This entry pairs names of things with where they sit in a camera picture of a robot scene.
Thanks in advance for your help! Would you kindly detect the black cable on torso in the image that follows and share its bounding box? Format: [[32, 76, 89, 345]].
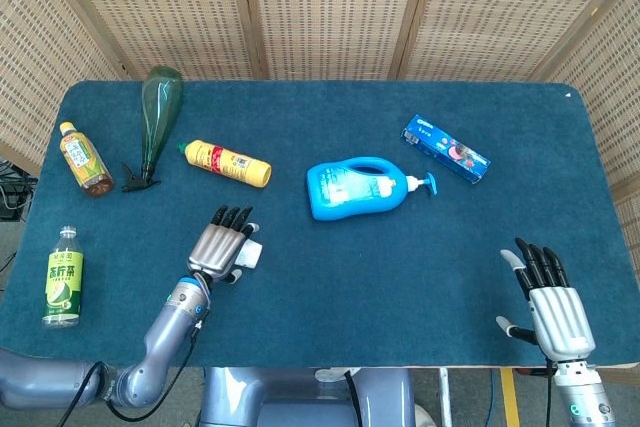
[[343, 369, 363, 427]]

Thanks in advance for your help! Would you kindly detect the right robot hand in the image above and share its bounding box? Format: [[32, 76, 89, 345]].
[[494, 237, 598, 363]]

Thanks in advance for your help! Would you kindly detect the yellow bottle with red label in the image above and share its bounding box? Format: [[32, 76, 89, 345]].
[[177, 139, 273, 189]]

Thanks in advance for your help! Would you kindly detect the white paper cup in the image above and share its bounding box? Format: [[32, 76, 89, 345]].
[[236, 238, 265, 270]]

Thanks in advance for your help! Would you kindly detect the black cable bundle on floor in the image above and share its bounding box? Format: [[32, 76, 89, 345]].
[[0, 156, 40, 222]]

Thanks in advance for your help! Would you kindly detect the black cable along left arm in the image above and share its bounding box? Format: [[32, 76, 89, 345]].
[[103, 319, 206, 422]]

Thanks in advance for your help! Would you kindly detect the green plastic spray bottle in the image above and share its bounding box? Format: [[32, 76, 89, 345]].
[[121, 66, 184, 193]]

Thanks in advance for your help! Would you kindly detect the brown tea bottle, yellow label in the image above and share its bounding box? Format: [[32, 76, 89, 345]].
[[58, 121, 116, 199]]

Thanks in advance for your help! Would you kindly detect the blue table cloth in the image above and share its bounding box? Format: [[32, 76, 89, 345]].
[[0, 79, 640, 369]]

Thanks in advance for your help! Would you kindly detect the blue pump detergent bottle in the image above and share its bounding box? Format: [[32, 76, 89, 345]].
[[306, 156, 440, 222]]

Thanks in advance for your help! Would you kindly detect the white table leg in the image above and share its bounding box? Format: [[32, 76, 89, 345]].
[[438, 367, 452, 427]]

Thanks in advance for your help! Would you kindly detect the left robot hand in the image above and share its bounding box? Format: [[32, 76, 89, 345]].
[[186, 204, 263, 286]]

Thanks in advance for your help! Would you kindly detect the clear bottle, green tea label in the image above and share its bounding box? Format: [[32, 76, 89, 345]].
[[41, 225, 85, 329]]

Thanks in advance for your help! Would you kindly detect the grey robot torso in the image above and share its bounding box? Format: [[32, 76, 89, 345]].
[[199, 366, 416, 427]]

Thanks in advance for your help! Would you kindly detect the blue toothpaste box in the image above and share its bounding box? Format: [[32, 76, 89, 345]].
[[399, 113, 492, 186]]

